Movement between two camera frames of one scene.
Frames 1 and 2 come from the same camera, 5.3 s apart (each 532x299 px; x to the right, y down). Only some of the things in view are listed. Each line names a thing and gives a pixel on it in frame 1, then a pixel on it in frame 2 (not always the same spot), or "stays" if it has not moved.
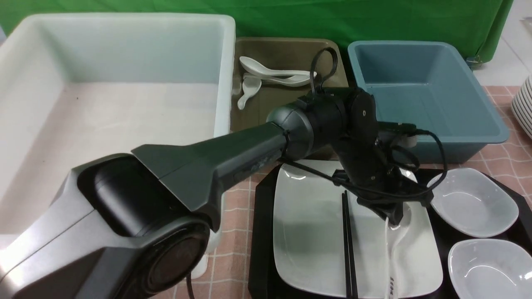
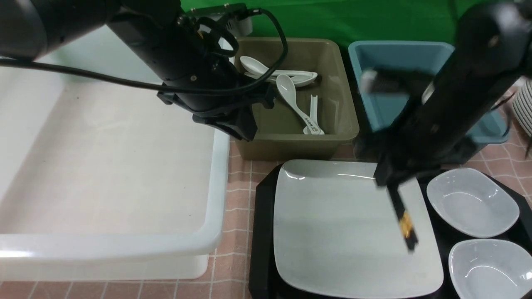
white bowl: [482, 268] stays
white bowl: [472, 202] stays
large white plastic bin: [75, 88] stays
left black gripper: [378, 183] → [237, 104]
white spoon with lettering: [396, 235] → [286, 88]
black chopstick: [347, 276] → [411, 238]
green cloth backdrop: [479, 26] stays
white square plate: [309, 239] stays
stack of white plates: [521, 107] stays
